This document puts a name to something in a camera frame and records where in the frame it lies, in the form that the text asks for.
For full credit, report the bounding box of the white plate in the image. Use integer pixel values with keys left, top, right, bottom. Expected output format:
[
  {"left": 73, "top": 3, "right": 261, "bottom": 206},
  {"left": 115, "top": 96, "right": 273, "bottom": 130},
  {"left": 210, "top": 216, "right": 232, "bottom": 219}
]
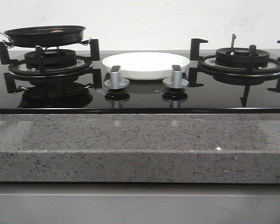
[{"left": 102, "top": 52, "right": 190, "bottom": 80}]

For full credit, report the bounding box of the black glass cooktop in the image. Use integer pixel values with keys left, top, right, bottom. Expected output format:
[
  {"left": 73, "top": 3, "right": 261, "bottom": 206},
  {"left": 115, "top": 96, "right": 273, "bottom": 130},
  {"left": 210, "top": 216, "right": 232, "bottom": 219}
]
[{"left": 0, "top": 61, "right": 280, "bottom": 114}]

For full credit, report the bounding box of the silver left stove knob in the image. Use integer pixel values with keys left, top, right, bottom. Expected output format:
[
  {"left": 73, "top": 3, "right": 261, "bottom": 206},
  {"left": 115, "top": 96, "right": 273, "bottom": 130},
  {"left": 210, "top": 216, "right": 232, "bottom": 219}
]
[{"left": 104, "top": 65, "right": 130, "bottom": 90}]

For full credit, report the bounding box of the silver stove knob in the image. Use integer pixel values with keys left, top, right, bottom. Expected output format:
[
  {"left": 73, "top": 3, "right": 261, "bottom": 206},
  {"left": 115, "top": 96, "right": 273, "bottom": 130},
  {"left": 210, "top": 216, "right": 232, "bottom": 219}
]
[
  {"left": 104, "top": 65, "right": 130, "bottom": 90},
  {"left": 162, "top": 65, "right": 189, "bottom": 89}
]

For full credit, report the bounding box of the silver right stove knob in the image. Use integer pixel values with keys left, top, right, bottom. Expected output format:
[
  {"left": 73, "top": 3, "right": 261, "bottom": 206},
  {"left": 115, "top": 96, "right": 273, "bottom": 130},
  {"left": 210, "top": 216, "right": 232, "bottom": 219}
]
[{"left": 162, "top": 65, "right": 189, "bottom": 89}]

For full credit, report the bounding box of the black left burner head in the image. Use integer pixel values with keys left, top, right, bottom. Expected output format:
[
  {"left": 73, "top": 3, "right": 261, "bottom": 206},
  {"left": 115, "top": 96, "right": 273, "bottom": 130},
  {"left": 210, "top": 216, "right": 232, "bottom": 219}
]
[{"left": 24, "top": 49, "right": 77, "bottom": 70}]

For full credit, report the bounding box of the black burner head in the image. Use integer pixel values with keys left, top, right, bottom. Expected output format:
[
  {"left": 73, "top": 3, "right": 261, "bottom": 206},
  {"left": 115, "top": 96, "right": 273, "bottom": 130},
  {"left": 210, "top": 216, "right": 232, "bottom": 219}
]
[
  {"left": 24, "top": 49, "right": 77, "bottom": 70},
  {"left": 215, "top": 48, "right": 270, "bottom": 68}
]

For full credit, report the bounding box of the black right burner head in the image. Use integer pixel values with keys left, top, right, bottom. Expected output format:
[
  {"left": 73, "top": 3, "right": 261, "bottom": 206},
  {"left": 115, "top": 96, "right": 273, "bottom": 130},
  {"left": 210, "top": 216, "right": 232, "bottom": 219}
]
[{"left": 215, "top": 48, "right": 270, "bottom": 68}]

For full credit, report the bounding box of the black right burner grate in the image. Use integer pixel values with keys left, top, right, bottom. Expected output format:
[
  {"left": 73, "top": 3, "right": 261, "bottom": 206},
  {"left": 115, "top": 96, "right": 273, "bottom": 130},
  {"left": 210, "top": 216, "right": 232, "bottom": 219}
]
[{"left": 188, "top": 35, "right": 280, "bottom": 106}]

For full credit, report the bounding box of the black burner grate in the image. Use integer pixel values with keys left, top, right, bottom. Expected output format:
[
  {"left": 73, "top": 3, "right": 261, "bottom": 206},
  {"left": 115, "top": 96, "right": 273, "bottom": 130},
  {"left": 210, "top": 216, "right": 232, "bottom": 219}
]
[
  {"left": 188, "top": 35, "right": 280, "bottom": 106},
  {"left": 0, "top": 39, "right": 102, "bottom": 94}
]

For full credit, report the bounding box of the black left burner grate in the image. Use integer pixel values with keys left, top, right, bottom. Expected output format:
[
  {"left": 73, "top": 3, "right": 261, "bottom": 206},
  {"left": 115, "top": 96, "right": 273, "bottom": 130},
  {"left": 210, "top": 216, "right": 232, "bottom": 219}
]
[{"left": 0, "top": 39, "right": 102, "bottom": 94}]

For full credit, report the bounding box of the black frying pan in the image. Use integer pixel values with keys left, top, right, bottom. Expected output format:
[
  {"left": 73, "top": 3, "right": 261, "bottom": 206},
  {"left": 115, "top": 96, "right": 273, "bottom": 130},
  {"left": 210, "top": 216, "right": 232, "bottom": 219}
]
[{"left": 2, "top": 25, "right": 85, "bottom": 48}]

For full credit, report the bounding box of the grey cabinet front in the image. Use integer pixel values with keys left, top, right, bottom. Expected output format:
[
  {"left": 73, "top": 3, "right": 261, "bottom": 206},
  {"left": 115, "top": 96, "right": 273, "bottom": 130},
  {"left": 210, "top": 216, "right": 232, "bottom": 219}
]
[{"left": 0, "top": 183, "right": 280, "bottom": 224}]

